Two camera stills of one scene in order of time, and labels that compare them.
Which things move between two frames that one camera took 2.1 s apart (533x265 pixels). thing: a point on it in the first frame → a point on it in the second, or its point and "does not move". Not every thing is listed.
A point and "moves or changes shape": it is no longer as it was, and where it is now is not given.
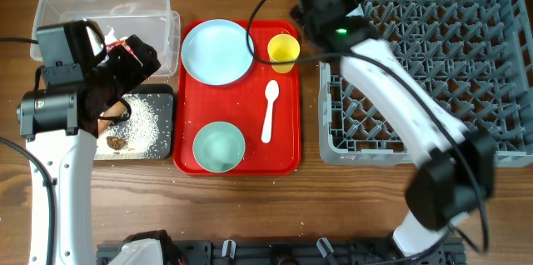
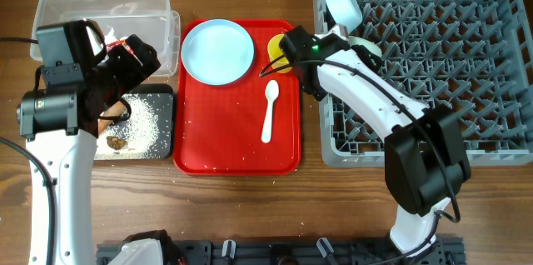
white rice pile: [133, 137] does not move
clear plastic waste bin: [117, 13] does not move
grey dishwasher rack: [460, 34] does not move
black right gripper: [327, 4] → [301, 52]
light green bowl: [219, 147] moves or changes shape
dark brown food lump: [115, 142] does not move
